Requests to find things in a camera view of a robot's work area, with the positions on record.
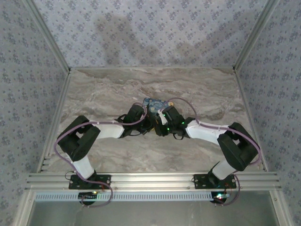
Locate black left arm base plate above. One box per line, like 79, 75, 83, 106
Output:
69, 174, 111, 190

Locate controller board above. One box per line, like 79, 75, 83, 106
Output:
78, 191, 99, 203
211, 191, 230, 203

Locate thin black right gripper wire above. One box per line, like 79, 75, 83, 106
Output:
171, 133, 188, 142

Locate aluminium frame post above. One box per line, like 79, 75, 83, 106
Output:
232, 0, 281, 73
23, 0, 72, 73

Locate left controller board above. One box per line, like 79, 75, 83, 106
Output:
78, 191, 99, 203

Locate right controller board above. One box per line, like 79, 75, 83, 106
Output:
211, 191, 230, 203

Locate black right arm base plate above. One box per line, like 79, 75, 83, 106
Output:
193, 173, 237, 190

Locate aluminium mounting rail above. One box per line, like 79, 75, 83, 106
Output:
26, 171, 282, 190

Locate blue painted box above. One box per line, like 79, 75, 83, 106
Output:
143, 97, 175, 119

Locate white slotted cable duct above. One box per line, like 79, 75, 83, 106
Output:
34, 191, 216, 202

